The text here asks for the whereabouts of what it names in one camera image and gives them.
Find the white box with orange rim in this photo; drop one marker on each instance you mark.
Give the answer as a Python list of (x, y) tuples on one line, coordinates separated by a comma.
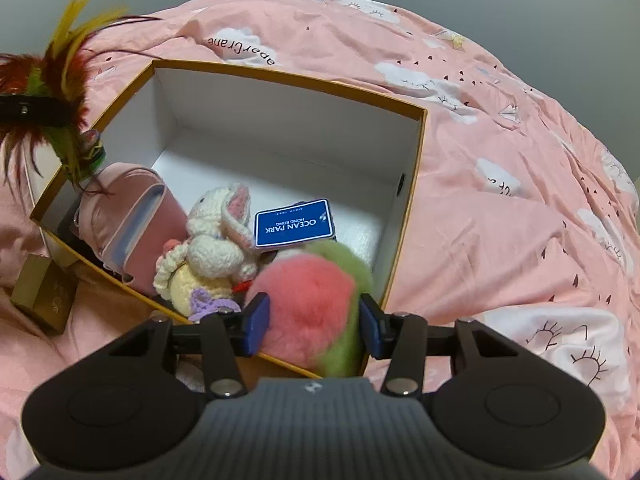
[(280, 125)]

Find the pink printed blanket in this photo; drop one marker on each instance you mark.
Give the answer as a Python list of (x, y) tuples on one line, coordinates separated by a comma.
[(500, 200)]

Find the blue card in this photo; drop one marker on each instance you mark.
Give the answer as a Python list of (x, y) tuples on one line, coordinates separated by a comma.
[(295, 225)]

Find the cream crochet doll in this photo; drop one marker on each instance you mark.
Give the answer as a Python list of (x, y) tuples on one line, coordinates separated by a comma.
[(180, 285)]

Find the feather toy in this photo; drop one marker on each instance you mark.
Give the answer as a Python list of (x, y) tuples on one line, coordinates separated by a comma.
[(55, 65)]

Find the white crochet bunny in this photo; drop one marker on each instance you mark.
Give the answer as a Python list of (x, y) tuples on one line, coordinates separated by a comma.
[(215, 252)]

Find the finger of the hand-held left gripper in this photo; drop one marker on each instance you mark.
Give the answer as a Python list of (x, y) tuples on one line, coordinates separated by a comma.
[(35, 110)]

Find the small gold box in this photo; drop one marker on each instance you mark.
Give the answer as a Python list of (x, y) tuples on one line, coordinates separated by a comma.
[(42, 292)]

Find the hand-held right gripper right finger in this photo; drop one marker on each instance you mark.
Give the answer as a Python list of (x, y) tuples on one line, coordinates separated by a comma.
[(371, 330)]

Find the pink green fluffy ball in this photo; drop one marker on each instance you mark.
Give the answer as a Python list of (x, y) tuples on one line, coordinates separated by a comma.
[(305, 300)]

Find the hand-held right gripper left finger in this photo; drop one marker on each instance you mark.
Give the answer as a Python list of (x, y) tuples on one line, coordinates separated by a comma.
[(255, 322)]

